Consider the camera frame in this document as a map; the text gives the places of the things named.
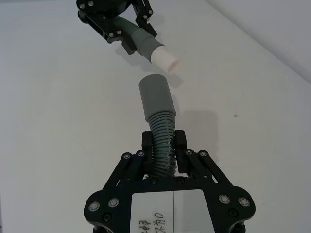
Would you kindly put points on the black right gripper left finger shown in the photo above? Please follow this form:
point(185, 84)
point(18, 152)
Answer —
point(147, 157)

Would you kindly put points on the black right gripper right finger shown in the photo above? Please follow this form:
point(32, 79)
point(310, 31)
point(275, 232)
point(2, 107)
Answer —
point(181, 157)

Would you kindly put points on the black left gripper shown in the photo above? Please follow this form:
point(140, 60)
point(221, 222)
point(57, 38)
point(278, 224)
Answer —
point(107, 6)

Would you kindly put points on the grey pipe with white tip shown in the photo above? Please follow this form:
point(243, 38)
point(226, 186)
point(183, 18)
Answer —
point(148, 46)

